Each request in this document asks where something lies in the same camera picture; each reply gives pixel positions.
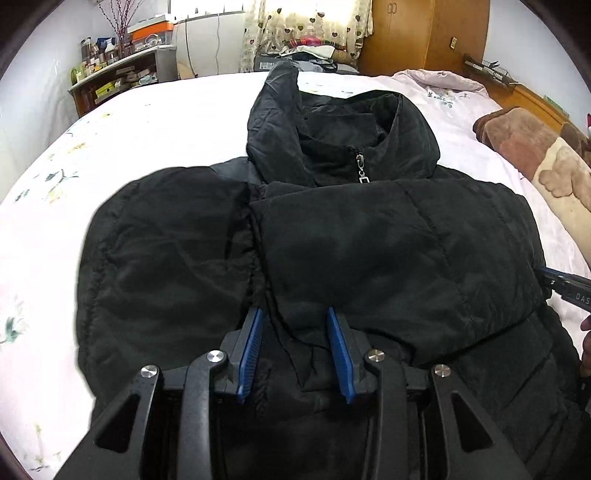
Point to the heart print curtain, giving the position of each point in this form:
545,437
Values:
300,21

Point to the wooden wardrobe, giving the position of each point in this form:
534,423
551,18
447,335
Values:
415,32

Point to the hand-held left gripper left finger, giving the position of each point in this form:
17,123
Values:
249,355

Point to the orange lidded storage box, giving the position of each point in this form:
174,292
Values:
152,32

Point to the wooden headboard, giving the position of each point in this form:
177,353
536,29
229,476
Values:
535,99

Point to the vase of bare branches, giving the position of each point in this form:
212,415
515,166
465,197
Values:
122,32

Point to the brown plush blanket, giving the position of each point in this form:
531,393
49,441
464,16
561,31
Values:
521,138

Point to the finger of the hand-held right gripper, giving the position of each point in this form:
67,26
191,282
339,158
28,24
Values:
551,278

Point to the grey shelf unit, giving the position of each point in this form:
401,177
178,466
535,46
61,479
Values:
164,62

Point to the person's right hand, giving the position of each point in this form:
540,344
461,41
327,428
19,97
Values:
586,346

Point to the pile of clothes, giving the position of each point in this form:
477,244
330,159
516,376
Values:
314,50

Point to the row of bottles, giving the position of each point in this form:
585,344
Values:
99,57

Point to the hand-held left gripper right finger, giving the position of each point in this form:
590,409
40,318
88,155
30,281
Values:
339,355

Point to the black puffer jacket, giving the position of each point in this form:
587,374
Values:
369,240

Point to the floral bed sheet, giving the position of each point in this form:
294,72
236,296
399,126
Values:
161,120

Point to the white appliance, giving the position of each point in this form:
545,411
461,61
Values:
212,46

